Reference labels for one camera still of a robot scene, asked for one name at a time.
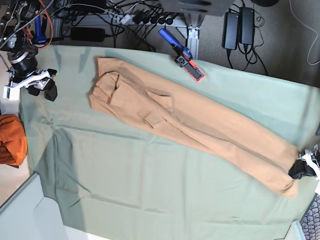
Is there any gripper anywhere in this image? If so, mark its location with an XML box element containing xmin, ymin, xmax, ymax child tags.
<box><xmin>288</xmin><ymin>144</ymin><xmax>320</xmax><ymax>180</ymax></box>
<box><xmin>6</xmin><ymin>51</ymin><xmax>58</xmax><ymax>102</ymax></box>

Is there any light orange T-shirt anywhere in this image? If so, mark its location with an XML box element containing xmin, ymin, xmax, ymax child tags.
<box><xmin>89</xmin><ymin>57</ymin><xmax>298</xmax><ymax>198</ymax></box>

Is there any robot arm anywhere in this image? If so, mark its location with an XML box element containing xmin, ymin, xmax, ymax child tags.
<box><xmin>0</xmin><ymin>0</ymin><xmax>58</xmax><ymax>102</ymax></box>

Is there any blue clamp at left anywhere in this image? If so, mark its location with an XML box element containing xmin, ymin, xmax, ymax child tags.
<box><xmin>33</xmin><ymin>13</ymin><xmax>65</xmax><ymax>46</ymax></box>

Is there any blue clamp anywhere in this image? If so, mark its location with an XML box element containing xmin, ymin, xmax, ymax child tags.
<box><xmin>33</xmin><ymin>13</ymin><xmax>65</xmax><ymax>46</ymax></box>
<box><xmin>158</xmin><ymin>28</ymin><xmax>205</xmax><ymax>82</ymax></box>

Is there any dark orange cloth pile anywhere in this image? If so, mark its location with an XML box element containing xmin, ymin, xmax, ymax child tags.
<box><xmin>0</xmin><ymin>114</ymin><xmax>28</xmax><ymax>166</ymax></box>

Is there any grey plastic bin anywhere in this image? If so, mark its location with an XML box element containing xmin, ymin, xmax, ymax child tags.
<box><xmin>0</xmin><ymin>173</ymin><xmax>68</xmax><ymax>240</ymax></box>

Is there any blue clamp at middle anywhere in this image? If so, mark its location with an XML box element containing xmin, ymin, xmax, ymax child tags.
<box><xmin>158</xmin><ymin>28</ymin><xmax>205</xmax><ymax>82</ymax></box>

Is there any black power adapter right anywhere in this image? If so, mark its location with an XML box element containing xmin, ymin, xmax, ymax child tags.
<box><xmin>238</xmin><ymin>7</ymin><xmax>255</xmax><ymax>45</ymax></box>

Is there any black power adapter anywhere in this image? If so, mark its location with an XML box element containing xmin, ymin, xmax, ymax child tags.
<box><xmin>238</xmin><ymin>7</ymin><xmax>255</xmax><ymax>45</ymax></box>
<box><xmin>222</xmin><ymin>11</ymin><xmax>239</xmax><ymax>50</ymax></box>

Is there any black power adapter left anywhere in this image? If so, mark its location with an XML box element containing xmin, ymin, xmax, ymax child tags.
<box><xmin>222</xmin><ymin>11</ymin><xmax>239</xmax><ymax>50</ymax></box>

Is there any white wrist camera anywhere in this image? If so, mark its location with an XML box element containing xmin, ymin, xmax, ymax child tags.
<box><xmin>3</xmin><ymin>85</ymin><xmax>20</xmax><ymax>101</ymax></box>

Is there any black power brick on frame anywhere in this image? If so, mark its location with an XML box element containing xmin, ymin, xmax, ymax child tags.
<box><xmin>70</xmin><ymin>27</ymin><xmax>106</xmax><ymax>42</ymax></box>

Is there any white cable on floor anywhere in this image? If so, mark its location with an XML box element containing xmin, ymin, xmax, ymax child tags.
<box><xmin>287</xmin><ymin>0</ymin><xmax>320</xmax><ymax>67</ymax></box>

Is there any aluminium frame post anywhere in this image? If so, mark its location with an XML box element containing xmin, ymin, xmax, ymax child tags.
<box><xmin>184</xmin><ymin>13</ymin><xmax>204</xmax><ymax>60</ymax></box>

